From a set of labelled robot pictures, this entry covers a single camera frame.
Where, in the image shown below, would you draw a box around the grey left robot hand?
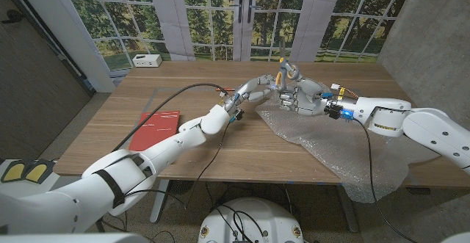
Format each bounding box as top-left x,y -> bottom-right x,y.
220,74 -> 278,123

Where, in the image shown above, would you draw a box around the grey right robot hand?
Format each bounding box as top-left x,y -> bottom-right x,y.
277,77 -> 357,121

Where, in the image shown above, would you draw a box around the scissors with orange grey handles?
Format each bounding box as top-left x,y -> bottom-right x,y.
274,40 -> 301,92

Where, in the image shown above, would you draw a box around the clear bubble wrap sheet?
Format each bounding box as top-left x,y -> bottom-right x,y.
256,84 -> 441,204

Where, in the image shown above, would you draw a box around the red notebook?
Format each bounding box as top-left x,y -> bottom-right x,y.
128,110 -> 181,152

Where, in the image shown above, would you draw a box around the printed window forest backdrop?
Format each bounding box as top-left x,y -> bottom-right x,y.
58,0 -> 418,71

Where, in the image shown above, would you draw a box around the white power strip box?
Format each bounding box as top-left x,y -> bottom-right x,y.
132,54 -> 163,68

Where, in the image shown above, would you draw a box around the white table leg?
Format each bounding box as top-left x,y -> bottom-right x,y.
149,179 -> 170,224
336,186 -> 359,233

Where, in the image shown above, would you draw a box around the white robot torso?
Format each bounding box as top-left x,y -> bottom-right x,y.
198,197 -> 304,243

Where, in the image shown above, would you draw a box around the yellow black foot pedal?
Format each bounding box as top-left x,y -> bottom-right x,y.
23,159 -> 56,184
0,161 -> 29,184

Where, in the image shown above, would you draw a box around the thin black left wrist cable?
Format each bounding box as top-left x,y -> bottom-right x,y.
124,120 -> 232,211

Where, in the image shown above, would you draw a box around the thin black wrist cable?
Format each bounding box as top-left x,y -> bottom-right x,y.
354,117 -> 419,243
124,120 -> 232,211

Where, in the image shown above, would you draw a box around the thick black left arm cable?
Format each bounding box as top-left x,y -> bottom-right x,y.
112,83 -> 231,152

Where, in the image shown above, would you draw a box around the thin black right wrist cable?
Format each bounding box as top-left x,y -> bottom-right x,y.
354,117 -> 419,243

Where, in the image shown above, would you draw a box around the black torso cable loop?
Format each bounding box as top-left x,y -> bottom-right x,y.
214,206 -> 265,242

